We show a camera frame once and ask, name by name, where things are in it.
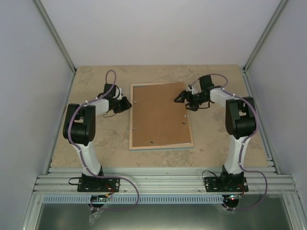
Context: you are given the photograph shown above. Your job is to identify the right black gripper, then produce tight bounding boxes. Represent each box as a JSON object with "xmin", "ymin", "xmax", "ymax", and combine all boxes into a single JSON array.
[{"xmin": 175, "ymin": 91, "xmax": 208, "ymax": 111}]

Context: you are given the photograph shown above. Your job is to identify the brown cardboard backing board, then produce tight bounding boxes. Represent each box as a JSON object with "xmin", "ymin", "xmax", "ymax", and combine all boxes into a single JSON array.
[{"xmin": 131, "ymin": 83, "xmax": 192, "ymax": 147}]

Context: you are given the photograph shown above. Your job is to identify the wooden teal picture frame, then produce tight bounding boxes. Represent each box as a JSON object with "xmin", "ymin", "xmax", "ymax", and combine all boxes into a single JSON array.
[{"xmin": 129, "ymin": 81, "xmax": 195, "ymax": 151}]

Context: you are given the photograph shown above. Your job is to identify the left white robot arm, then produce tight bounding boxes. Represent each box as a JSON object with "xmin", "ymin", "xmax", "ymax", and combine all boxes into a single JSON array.
[{"xmin": 62, "ymin": 83, "xmax": 132, "ymax": 193}]

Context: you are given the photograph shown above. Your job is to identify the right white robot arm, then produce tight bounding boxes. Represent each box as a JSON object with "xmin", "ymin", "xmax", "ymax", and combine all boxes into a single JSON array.
[{"xmin": 174, "ymin": 75, "xmax": 258, "ymax": 192}]

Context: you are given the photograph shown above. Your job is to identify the left circuit board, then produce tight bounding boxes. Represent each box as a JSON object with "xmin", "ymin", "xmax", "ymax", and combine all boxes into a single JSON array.
[{"xmin": 90, "ymin": 194, "xmax": 112, "ymax": 203}]

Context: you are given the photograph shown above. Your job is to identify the circuit board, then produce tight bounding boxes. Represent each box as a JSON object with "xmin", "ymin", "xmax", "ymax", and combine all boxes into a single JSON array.
[
  {"xmin": 90, "ymin": 194, "xmax": 112, "ymax": 203},
  {"xmin": 225, "ymin": 194, "xmax": 242, "ymax": 200}
]

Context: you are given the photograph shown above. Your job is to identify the right circuit board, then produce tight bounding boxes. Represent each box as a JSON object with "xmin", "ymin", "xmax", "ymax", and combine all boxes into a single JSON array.
[{"xmin": 225, "ymin": 194, "xmax": 242, "ymax": 200}]

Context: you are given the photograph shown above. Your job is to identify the clear plastic bag scrap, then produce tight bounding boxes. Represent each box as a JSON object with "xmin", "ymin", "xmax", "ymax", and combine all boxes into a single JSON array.
[{"xmin": 89, "ymin": 210, "xmax": 103, "ymax": 226}]

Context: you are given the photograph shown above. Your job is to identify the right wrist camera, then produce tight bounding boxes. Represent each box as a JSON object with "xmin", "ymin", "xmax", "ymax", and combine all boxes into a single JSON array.
[{"xmin": 187, "ymin": 85, "xmax": 198, "ymax": 95}]

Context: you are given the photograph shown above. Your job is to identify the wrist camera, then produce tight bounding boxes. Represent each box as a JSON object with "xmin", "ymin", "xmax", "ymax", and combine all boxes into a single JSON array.
[
  {"xmin": 113, "ymin": 87, "xmax": 123, "ymax": 100},
  {"xmin": 187, "ymin": 85, "xmax": 198, "ymax": 95}
]

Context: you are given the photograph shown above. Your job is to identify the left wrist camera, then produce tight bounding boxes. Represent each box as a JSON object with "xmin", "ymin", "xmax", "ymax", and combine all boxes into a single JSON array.
[{"xmin": 113, "ymin": 87, "xmax": 123, "ymax": 100}]

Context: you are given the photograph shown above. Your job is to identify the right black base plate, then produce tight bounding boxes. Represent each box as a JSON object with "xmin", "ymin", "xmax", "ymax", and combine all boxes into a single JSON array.
[{"xmin": 203, "ymin": 176, "xmax": 249, "ymax": 193}]

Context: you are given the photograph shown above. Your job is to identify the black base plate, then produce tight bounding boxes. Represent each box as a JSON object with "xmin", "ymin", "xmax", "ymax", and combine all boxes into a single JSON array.
[
  {"xmin": 203, "ymin": 176, "xmax": 249, "ymax": 193},
  {"xmin": 77, "ymin": 177, "xmax": 120, "ymax": 193}
]

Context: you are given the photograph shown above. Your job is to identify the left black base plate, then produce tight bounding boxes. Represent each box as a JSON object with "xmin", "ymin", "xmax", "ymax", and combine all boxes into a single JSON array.
[{"xmin": 77, "ymin": 177, "xmax": 120, "ymax": 193}]

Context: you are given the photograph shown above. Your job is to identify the left aluminium corner post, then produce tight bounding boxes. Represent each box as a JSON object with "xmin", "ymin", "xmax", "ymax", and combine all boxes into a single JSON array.
[{"xmin": 33, "ymin": 0, "xmax": 77, "ymax": 74}]

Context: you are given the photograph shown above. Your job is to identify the aluminium corner post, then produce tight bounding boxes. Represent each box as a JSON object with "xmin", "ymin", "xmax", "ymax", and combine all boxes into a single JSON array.
[
  {"xmin": 33, "ymin": 0, "xmax": 77, "ymax": 74},
  {"xmin": 242, "ymin": 0, "xmax": 289, "ymax": 73}
]

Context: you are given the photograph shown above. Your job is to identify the aluminium rail beam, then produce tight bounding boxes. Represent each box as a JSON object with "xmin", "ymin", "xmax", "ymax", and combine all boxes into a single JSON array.
[{"xmin": 33, "ymin": 167, "xmax": 297, "ymax": 195}]

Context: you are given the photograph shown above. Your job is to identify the grey slotted cable duct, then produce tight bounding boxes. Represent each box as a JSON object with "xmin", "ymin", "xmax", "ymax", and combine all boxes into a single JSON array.
[{"xmin": 43, "ymin": 195, "xmax": 224, "ymax": 205}]

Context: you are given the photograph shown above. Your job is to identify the right aluminium corner post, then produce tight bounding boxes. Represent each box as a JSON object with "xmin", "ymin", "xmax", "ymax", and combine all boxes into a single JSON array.
[{"xmin": 242, "ymin": 0, "xmax": 289, "ymax": 73}]

